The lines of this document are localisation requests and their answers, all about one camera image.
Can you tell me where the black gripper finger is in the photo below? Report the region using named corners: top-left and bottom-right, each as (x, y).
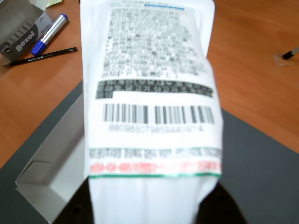
top-left (53, 176), bottom-right (95, 224)
top-left (196, 183), bottom-right (248, 224)

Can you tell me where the white packaged sandwich with label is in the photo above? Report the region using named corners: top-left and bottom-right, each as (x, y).
top-left (79, 0), bottom-right (224, 224)

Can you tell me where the gray paper box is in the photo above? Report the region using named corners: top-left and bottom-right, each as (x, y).
top-left (15, 93), bottom-right (93, 224)

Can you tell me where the gray Bexel battery box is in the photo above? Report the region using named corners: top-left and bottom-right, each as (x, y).
top-left (0, 0), bottom-right (53, 58)

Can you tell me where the black pencil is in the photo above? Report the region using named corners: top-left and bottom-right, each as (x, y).
top-left (2, 47), bottom-right (78, 68)

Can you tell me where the black pen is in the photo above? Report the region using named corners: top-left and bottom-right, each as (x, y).
top-left (282, 46), bottom-right (299, 60)

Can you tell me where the blue silver marker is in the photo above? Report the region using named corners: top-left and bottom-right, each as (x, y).
top-left (31, 14), bottom-right (69, 56)

